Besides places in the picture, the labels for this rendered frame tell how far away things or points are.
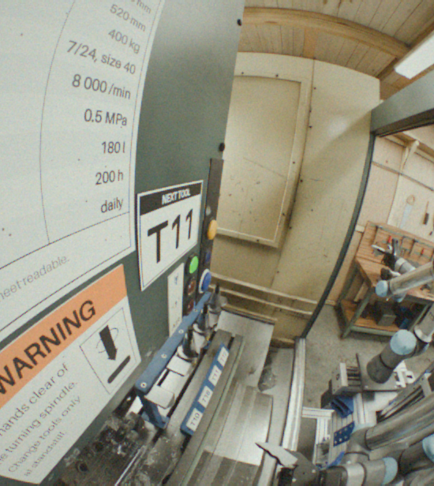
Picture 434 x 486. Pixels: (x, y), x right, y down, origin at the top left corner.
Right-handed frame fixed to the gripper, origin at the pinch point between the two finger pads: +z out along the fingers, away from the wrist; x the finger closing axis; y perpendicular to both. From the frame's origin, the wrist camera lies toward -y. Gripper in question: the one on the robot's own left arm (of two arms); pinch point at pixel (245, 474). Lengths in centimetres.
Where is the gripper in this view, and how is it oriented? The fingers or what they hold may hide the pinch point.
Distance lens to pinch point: 43.8
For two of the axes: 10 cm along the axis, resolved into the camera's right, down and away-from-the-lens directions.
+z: -9.4, -2.4, 2.3
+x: 3.1, -3.6, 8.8
